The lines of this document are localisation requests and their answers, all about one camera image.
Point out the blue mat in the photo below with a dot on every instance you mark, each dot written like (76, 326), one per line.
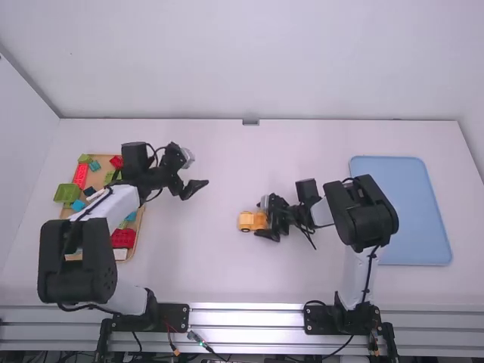
(416, 211)

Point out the long red toy brick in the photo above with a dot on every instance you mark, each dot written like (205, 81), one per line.
(82, 171)

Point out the silver rails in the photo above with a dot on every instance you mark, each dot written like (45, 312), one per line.
(246, 317)

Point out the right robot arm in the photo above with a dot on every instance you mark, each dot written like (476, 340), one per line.
(363, 215)

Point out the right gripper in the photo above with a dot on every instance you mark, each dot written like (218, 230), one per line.
(283, 217)

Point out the tan tray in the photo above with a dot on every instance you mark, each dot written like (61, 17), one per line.
(138, 230)

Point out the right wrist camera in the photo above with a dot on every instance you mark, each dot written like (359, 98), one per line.
(264, 201)

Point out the yellow toy car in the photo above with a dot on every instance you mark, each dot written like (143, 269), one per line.
(247, 220)

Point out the white toy brick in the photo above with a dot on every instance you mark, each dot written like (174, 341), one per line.
(94, 195)
(120, 254)

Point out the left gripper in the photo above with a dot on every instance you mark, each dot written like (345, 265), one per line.
(172, 170)

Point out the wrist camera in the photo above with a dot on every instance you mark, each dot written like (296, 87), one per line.
(187, 157)
(264, 201)

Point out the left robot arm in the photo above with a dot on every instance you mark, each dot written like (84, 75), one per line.
(121, 200)

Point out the green toy brick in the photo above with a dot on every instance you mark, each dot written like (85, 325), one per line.
(84, 158)
(122, 224)
(110, 176)
(67, 193)

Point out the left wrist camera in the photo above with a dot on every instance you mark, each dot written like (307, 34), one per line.
(187, 157)

